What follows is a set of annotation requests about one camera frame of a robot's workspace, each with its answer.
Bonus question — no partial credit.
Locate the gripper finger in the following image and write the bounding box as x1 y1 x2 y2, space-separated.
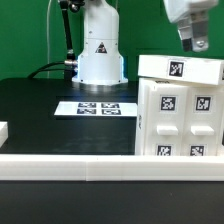
177 18 192 52
191 11 209 52

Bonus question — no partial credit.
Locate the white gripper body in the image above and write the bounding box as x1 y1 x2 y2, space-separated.
163 0 219 23

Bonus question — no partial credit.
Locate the white cabinet top block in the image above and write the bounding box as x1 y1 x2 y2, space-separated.
138 55 224 85

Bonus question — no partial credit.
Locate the white cabinet body box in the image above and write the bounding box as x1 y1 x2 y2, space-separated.
135 78 220 156

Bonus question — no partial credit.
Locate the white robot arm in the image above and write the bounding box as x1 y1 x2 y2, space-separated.
72 0 219 87

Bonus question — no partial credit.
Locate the white marker sheet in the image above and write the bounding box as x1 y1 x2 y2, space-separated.
54 101 137 117

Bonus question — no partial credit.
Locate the black cable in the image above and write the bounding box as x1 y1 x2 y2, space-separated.
27 61 73 80

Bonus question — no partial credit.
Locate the white fence frame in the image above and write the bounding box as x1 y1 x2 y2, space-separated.
0 120 224 183

